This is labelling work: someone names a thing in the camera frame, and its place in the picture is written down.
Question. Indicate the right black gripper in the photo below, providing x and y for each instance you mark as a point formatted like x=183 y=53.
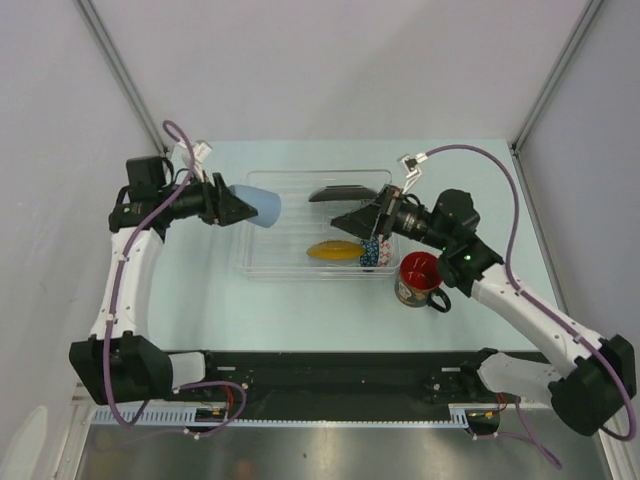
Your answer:
x=369 y=220

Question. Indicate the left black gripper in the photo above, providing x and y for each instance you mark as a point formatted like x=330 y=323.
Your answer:
x=230 y=208

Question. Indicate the blue triangle patterned bowl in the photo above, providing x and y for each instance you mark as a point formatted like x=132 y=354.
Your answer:
x=377 y=253

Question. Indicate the light blue plastic cup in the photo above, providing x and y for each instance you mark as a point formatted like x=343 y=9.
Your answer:
x=267 y=204

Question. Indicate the black floral square plate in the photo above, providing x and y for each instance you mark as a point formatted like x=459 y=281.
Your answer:
x=342 y=193

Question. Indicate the yellow brown round saucer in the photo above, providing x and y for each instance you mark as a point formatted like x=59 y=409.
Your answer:
x=335 y=250

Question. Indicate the clear plastic dish rack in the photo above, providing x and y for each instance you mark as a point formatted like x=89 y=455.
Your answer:
x=280 y=251

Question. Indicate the red interior dark mug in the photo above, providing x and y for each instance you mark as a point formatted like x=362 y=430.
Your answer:
x=418 y=283

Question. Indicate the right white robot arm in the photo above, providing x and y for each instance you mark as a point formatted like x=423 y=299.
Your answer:
x=586 y=378

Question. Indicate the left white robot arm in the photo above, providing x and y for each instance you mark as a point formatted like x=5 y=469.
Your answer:
x=118 y=363

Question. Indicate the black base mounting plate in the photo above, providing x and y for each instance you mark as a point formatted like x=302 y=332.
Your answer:
x=342 y=387

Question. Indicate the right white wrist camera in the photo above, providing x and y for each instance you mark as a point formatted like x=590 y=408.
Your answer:
x=412 y=166

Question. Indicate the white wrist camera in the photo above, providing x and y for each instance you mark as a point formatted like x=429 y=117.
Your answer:
x=412 y=166
x=179 y=155

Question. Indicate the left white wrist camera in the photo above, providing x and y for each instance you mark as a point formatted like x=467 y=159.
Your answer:
x=179 y=155

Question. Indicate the light blue cable duct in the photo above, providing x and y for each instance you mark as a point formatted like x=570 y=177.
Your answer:
x=196 y=417

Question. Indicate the left aluminium frame post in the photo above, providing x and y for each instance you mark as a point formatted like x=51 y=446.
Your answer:
x=109 y=50

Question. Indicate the aluminium frame post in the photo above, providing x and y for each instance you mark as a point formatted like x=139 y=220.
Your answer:
x=109 y=50
x=560 y=68

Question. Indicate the right aluminium frame post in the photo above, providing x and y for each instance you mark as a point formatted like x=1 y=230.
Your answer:
x=560 y=68

